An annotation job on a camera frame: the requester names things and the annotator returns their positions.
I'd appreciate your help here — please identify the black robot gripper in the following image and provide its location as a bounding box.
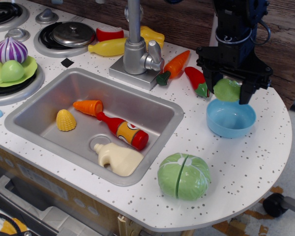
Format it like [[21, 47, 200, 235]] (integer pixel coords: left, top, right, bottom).
[[196, 39, 273, 105]]

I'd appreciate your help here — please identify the green toy broccoli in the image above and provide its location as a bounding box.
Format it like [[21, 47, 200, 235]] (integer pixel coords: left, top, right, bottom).
[[213, 78, 241, 102]]

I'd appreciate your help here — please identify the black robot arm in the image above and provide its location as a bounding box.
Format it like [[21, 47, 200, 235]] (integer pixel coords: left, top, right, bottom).
[[196, 0, 273, 105]]

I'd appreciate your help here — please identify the light blue plastic bowl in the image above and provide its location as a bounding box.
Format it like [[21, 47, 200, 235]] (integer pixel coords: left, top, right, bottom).
[[206, 99, 256, 138]]

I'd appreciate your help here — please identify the red toy chili pepper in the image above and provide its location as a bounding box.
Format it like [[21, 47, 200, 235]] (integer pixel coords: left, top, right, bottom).
[[184, 66, 210, 98]]

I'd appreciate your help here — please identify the grey metal pole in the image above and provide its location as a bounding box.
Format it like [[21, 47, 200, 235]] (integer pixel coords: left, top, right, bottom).
[[209, 15, 218, 47]]

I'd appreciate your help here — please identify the orange toy carrot with leaves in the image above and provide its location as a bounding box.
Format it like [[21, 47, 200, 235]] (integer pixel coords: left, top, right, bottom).
[[156, 50, 190, 86]]

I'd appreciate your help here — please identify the silver toy faucet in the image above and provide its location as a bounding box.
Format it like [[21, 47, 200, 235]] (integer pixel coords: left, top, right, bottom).
[[109, 0, 164, 90]]

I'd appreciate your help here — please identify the yellow toy squash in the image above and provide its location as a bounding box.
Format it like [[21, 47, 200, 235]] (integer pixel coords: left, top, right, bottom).
[[140, 26, 165, 49]]

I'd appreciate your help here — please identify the green toy cabbage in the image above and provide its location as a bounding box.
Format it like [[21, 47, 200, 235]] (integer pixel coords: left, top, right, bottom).
[[157, 153, 211, 201]]

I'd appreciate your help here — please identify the red toy ketchup bottle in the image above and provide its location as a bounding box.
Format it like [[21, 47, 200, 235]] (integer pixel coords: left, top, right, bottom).
[[97, 112, 149, 150]]

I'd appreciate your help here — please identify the yellow toy mustard bottle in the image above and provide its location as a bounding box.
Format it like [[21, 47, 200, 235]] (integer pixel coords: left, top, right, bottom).
[[88, 37, 127, 57]]

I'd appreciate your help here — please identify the silver toy sink basin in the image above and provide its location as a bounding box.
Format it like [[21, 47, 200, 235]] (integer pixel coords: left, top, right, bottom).
[[5, 68, 184, 186]]

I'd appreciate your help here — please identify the black caster wheel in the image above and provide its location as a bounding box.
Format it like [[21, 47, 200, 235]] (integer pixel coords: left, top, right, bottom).
[[263, 193, 288, 218]]

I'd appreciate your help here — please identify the cream toy bottle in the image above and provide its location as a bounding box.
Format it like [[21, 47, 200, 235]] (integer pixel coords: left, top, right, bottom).
[[93, 143, 144, 177]]

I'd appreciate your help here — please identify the orange toy carrot piece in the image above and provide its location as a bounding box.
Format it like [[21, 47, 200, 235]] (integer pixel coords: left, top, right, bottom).
[[73, 100, 103, 117]]

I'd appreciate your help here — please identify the steel pot lid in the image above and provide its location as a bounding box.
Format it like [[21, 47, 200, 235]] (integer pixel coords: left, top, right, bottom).
[[52, 22, 95, 48]]

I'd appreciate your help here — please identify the yellow toy corn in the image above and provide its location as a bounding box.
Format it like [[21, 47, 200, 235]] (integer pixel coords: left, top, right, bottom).
[[56, 109, 77, 132]]

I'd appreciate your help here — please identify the black stove burner middle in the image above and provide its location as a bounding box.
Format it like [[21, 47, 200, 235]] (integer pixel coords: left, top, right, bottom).
[[34, 22, 95, 58]]

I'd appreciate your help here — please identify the black stove burner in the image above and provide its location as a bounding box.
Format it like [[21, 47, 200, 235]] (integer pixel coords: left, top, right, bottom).
[[34, 22, 95, 58], [0, 65, 45, 106], [0, 2, 30, 32]]

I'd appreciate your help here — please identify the grey stove knob rear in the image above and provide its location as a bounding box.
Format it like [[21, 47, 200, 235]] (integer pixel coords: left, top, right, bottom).
[[35, 8, 59, 25]]

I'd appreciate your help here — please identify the grey stove knob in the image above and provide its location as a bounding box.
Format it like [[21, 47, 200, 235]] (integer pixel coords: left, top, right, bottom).
[[35, 8, 59, 25], [5, 28, 30, 42]]

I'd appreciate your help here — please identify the green toy lettuce leaf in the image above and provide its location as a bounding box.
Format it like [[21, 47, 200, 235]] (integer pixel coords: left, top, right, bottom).
[[0, 56, 38, 88]]

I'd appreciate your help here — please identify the grey stove knob front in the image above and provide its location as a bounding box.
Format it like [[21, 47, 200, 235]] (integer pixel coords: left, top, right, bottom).
[[5, 28, 30, 42]]

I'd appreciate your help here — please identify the light green toy pear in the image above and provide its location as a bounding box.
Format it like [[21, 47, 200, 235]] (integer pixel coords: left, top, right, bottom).
[[0, 60, 25, 83]]

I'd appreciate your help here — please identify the purple toy onion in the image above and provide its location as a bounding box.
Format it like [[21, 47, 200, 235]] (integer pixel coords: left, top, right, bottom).
[[0, 37, 28, 64]]

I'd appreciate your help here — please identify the black stove burner front left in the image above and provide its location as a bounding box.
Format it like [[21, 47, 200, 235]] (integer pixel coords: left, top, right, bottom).
[[0, 65, 45, 106]]

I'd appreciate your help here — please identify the black stove burner rear left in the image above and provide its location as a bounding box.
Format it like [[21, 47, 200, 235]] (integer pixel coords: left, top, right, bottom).
[[0, 2, 30, 32]]

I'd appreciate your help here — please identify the yellow toy in lower corner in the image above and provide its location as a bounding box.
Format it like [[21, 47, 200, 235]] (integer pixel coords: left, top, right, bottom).
[[0, 218, 28, 235]]

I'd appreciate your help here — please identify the grey oven door handle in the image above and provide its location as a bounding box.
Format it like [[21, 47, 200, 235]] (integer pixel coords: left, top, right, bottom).
[[0, 176, 59, 236]]

